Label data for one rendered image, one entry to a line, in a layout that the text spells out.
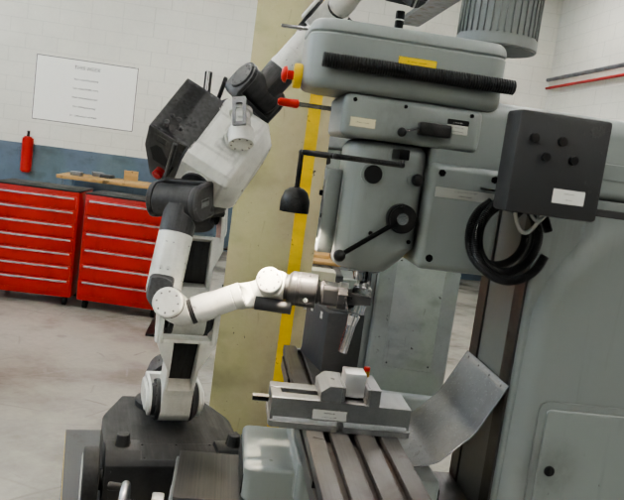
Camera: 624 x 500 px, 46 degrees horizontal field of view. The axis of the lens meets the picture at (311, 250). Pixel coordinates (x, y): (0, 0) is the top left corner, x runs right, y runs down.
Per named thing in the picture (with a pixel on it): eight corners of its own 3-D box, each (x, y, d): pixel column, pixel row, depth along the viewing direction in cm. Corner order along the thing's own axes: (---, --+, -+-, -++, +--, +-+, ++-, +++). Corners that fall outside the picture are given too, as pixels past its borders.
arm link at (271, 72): (260, 50, 214) (229, 85, 215) (273, 59, 207) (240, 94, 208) (285, 75, 222) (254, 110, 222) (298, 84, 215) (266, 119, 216)
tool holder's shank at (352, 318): (346, 309, 189) (334, 348, 191) (352, 312, 187) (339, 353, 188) (357, 310, 191) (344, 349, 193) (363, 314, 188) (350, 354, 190)
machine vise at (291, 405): (267, 426, 175) (273, 382, 173) (265, 404, 190) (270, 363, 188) (410, 438, 179) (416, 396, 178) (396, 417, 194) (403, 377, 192)
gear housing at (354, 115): (339, 134, 169) (345, 90, 168) (326, 136, 193) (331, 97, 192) (478, 154, 173) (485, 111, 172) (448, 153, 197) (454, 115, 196)
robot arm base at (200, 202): (149, 228, 197) (140, 192, 190) (171, 203, 207) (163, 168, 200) (200, 234, 192) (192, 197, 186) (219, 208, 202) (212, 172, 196)
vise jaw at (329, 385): (319, 401, 177) (321, 385, 176) (314, 384, 189) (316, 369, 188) (344, 403, 177) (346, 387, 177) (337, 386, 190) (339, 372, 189)
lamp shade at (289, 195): (274, 208, 181) (277, 184, 180) (300, 210, 184) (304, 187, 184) (287, 212, 175) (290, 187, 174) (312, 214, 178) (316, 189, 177)
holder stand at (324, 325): (319, 372, 224) (328, 309, 222) (300, 351, 245) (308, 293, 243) (356, 373, 228) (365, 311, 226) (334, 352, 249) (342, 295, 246)
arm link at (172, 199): (143, 227, 190) (155, 178, 193) (159, 236, 198) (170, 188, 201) (184, 231, 187) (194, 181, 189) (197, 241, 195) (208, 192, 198)
